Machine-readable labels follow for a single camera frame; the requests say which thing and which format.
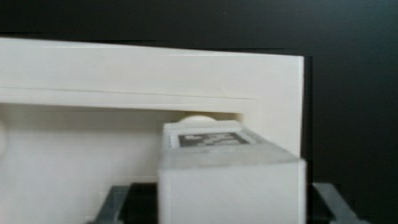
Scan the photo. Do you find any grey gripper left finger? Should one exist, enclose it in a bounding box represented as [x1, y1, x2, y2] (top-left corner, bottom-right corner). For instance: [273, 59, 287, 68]
[86, 184, 159, 224]

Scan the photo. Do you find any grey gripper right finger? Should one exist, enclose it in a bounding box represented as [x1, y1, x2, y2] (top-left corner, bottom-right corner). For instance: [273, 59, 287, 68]
[307, 182, 371, 224]

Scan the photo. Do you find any white table leg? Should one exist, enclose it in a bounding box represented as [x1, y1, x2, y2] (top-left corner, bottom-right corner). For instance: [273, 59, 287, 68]
[158, 115, 305, 224]

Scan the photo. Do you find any white square tabletop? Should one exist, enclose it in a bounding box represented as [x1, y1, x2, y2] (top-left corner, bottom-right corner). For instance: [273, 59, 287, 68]
[0, 38, 303, 224]

